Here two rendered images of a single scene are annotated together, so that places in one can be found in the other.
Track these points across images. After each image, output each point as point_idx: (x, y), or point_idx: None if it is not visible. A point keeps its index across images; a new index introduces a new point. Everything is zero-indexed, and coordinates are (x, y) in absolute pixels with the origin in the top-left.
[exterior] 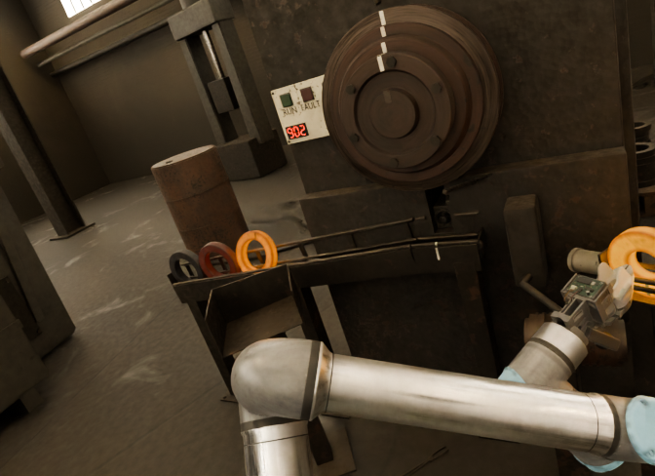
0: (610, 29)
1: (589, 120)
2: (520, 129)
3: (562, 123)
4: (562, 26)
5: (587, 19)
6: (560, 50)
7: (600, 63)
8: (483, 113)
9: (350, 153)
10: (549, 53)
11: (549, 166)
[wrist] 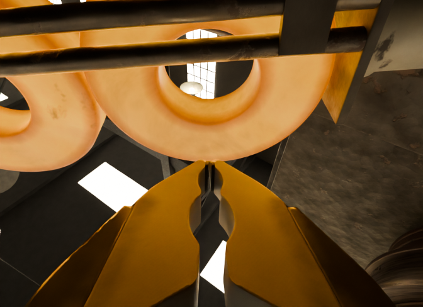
0: (275, 187)
1: (326, 140)
2: (415, 182)
3: (356, 155)
4: (306, 212)
5: (287, 203)
6: (316, 203)
7: (291, 174)
8: (412, 301)
9: None
10: (327, 209)
11: (405, 146)
